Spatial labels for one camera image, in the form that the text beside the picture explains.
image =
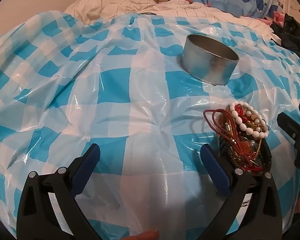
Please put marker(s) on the round metal tin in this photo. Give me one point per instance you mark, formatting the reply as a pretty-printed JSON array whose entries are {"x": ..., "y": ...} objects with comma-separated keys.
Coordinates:
[{"x": 202, "y": 65}]

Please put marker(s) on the black cloth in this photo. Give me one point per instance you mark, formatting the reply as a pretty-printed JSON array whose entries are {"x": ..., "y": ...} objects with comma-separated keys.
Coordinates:
[{"x": 295, "y": 40}]

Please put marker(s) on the pink cloth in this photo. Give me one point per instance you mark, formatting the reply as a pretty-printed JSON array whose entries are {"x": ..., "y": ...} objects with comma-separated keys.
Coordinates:
[{"x": 272, "y": 17}]

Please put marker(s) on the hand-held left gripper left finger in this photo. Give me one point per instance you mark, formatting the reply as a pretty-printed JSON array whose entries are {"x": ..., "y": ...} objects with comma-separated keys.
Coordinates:
[{"x": 87, "y": 170}]

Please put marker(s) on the blue white checked plastic sheet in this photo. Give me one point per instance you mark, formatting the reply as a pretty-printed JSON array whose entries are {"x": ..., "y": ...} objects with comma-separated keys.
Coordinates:
[{"x": 115, "y": 105}]

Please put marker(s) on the white quilt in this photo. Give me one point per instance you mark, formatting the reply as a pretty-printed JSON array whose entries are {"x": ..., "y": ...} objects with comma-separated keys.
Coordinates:
[{"x": 130, "y": 2}]

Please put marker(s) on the round metal lid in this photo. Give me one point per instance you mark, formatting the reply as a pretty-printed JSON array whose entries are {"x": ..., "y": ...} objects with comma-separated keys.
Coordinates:
[{"x": 148, "y": 13}]

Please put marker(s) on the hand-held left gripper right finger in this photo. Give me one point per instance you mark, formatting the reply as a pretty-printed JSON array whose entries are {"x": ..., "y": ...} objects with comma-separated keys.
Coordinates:
[{"x": 215, "y": 167}]

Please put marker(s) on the person's left hand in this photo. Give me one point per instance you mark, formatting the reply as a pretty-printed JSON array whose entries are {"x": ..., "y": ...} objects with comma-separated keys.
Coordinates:
[{"x": 147, "y": 235}]

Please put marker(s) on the pile of mixed jewelry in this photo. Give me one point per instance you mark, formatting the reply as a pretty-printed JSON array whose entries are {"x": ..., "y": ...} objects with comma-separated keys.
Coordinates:
[{"x": 247, "y": 152}]

